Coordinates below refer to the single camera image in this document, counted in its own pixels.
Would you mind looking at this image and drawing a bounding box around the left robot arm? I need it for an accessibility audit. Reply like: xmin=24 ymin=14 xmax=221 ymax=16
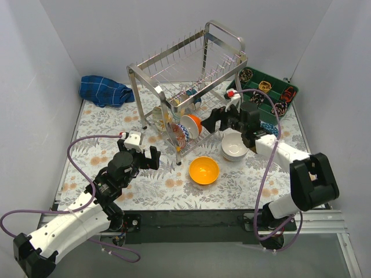
xmin=13 ymin=134 xmax=161 ymax=277

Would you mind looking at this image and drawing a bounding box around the steel two-tier dish rack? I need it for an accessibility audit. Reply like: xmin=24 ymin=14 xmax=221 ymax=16
xmin=127 ymin=20 xmax=248 ymax=165

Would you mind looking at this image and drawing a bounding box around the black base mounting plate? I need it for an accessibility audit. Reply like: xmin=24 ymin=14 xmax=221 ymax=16
xmin=100 ymin=208 xmax=298 ymax=250

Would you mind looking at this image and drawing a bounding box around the rolled yellow sock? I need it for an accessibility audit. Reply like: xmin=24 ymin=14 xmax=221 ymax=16
xmin=258 ymin=81 xmax=272 ymax=94

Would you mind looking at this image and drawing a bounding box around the red patterned bowl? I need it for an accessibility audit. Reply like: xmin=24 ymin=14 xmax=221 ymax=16
xmin=170 ymin=123 xmax=186 ymax=149

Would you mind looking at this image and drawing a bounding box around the orange and white bowl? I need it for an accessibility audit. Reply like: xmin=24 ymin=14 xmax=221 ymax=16
xmin=180 ymin=115 xmax=202 ymax=140

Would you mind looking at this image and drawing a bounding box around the floral table mat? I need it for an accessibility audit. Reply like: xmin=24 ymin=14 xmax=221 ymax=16
xmin=56 ymin=81 xmax=325 ymax=211

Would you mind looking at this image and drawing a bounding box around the rolled brown patterned sock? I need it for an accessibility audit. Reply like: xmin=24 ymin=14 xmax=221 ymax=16
xmin=271 ymin=102 xmax=288 ymax=117

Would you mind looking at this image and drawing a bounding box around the rolled dark floral sock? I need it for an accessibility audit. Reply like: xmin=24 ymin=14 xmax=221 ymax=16
xmin=239 ymin=68 xmax=253 ymax=83

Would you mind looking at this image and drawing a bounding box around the green compartment tray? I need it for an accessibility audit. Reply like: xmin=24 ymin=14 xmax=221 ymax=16
xmin=239 ymin=67 xmax=299 ymax=125

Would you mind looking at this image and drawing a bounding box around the yellow bowl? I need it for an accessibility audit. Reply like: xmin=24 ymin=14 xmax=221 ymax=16
xmin=189 ymin=156 xmax=220 ymax=185

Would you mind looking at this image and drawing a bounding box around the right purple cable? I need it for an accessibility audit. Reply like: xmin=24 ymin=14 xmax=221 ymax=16
xmin=231 ymin=89 xmax=304 ymax=252

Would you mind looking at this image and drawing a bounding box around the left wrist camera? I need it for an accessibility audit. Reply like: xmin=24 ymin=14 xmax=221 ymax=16
xmin=124 ymin=131 xmax=143 ymax=153

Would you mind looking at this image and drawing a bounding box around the cream floral bowl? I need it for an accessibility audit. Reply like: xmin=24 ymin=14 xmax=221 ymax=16
xmin=152 ymin=105 xmax=185 ymax=131

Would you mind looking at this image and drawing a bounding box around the blue zigzag patterned bowl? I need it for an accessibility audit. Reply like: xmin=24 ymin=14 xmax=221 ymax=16
xmin=176 ymin=123 xmax=190 ymax=142

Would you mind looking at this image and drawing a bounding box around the aluminium frame rail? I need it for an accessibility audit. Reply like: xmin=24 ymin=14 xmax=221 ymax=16
xmin=24 ymin=210 xmax=363 ymax=278

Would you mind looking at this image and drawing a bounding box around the white grey-rimmed bowl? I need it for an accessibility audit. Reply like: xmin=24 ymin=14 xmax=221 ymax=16
xmin=221 ymin=132 xmax=249 ymax=156

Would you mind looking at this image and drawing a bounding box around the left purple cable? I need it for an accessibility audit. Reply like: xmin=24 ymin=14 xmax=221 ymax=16
xmin=0 ymin=132 xmax=141 ymax=263

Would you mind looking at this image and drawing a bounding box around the purple cable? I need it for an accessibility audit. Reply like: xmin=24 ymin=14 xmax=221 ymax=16
xmin=231 ymin=89 xmax=304 ymax=252
xmin=0 ymin=132 xmax=141 ymax=263

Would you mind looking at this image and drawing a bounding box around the dark teal bowl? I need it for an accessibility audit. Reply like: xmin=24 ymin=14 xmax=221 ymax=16
xmin=186 ymin=88 xmax=202 ymax=111

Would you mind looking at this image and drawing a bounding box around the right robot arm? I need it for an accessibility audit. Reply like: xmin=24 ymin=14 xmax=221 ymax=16
xmin=201 ymin=102 xmax=340 ymax=231

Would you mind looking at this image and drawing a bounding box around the blue plaid cloth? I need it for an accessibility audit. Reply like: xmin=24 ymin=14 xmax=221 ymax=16
xmin=78 ymin=75 xmax=134 ymax=108

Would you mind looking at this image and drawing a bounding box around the plain white ribbed bowl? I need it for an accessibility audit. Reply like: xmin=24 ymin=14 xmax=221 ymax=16
xmin=223 ymin=153 xmax=246 ymax=162

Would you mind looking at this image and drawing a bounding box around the white bowl red diamond pattern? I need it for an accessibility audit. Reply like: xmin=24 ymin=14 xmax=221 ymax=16
xmin=260 ymin=122 xmax=279 ymax=137

